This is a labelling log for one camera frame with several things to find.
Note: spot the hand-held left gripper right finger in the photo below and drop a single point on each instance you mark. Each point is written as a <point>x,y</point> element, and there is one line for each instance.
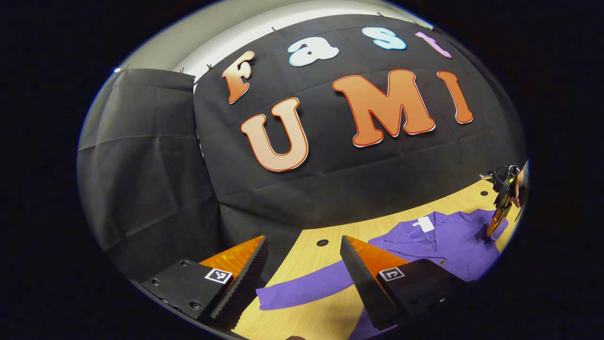
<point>365,288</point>

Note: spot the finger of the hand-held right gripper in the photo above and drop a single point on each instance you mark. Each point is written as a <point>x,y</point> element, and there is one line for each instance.
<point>496,222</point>

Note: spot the black backdrop cloth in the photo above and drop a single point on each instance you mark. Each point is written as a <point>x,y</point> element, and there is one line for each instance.
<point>141,165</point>
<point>330,189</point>

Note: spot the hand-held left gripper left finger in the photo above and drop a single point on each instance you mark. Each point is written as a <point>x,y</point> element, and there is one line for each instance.
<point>240,288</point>

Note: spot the row of small cloth clips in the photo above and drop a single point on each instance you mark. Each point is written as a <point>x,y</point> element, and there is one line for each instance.
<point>274,30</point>

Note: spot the purple shirt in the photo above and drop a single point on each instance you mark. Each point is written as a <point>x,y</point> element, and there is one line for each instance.
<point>453,245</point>

